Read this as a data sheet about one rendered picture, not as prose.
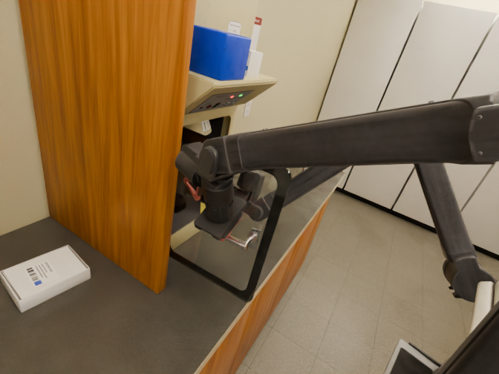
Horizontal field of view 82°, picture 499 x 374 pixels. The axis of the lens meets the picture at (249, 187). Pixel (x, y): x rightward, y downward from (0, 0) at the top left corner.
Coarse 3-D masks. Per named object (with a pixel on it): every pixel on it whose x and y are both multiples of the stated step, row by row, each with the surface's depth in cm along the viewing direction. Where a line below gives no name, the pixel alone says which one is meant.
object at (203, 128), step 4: (208, 120) 88; (192, 124) 82; (196, 124) 83; (200, 124) 84; (204, 124) 85; (208, 124) 87; (192, 128) 82; (196, 128) 83; (200, 128) 84; (204, 128) 85; (208, 128) 87; (200, 132) 84; (204, 132) 85; (208, 132) 87
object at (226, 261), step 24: (192, 192) 72; (240, 192) 65; (264, 192) 62; (192, 216) 75; (264, 216) 64; (192, 240) 78; (216, 240) 74; (264, 240) 67; (192, 264) 81; (216, 264) 77; (240, 264) 73; (240, 288) 76
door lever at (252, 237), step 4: (252, 232) 67; (232, 236) 65; (248, 236) 68; (252, 236) 67; (256, 236) 67; (228, 240) 65; (232, 240) 64; (236, 240) 64; (240, 240) 64; (248, 240) 65; (252, 240) 68; (232, 244) 65; (236, 244) 64; (240, 244) 64; (244, 244) 64; (248, 244) 64; (240, 248) 64; (244, 248) 63
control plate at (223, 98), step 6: (210, 96) 63; (216, 96) 65; (222, 96) 68; (228, 96) 71; (234, 96) 74; (240, 96) 77; (204, 102) 65; (210, 102) 68; (216, 102) 71; (222, 102) 74; (198, 108) 68; (204, 108) 71; (210, 108) 74
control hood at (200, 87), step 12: (192, 72) 62; (192, 84) 60; (204, 84) 59; (216, 84) 58; (228, 84) 62; (240, 84) 66; (252, 84) 72; (264, 84) 77; (192, 96) 61; (204, 96) 61; (252, 96) 86; (192, 108) 66; (216, 108) 77
